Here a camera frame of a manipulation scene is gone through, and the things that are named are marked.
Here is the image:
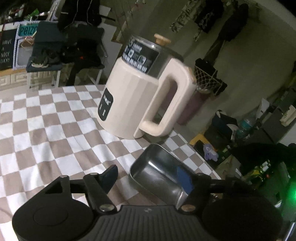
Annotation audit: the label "chair with dark clothes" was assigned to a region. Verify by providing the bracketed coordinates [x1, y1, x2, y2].
[25, 20, 110, 89]

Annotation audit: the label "dark hanging coat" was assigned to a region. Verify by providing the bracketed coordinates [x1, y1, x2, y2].
[218, 3, 250, 42]

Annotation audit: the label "purple gloves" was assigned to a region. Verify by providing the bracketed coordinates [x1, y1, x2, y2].
[203, 143, 219, 162]

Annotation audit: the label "dark printed hanging garment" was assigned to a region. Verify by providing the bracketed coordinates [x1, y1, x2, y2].
[194, 0, 224, 33]

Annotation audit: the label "patterned hanging garment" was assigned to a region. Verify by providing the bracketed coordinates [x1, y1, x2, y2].
[169, 0, 193, 42]

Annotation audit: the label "teal plate sign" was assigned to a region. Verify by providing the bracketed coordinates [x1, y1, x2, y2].
[17, 22, 39, 38]

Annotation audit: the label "brown white checkered tablecloth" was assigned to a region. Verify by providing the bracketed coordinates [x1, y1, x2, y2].
[0, 84, 222, 225]

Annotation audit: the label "black chalkboard sign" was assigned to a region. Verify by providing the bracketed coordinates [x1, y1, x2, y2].
[0, 32, 18, 71]

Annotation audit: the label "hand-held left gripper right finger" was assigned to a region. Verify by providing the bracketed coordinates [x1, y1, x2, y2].
[175, 163, 253, 213]

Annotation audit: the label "rectangular steel tray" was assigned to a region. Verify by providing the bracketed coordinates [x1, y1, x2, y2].
[129, 143, 199, 208]

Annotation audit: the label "white framed board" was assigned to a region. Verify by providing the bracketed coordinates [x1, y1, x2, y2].
[12, 37, 36, 70]

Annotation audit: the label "clear water bottle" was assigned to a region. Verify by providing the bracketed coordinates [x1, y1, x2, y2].
[236, 116, 255, 140]

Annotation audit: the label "low wooden drawer cabinet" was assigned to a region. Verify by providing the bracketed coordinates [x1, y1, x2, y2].
[0, 67, 57, 91]

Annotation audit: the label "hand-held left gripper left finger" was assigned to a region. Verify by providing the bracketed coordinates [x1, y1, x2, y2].
[45, 164, 119, 214]

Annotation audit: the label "cream electric kettle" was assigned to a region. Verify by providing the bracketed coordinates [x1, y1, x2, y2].
[96, 33, 197, 140]

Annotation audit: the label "white net basket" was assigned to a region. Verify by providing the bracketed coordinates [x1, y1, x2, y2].
[192, 58, 228, 97]

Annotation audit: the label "white paper bag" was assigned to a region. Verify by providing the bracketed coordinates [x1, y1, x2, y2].
[255, 98, 270, 119]

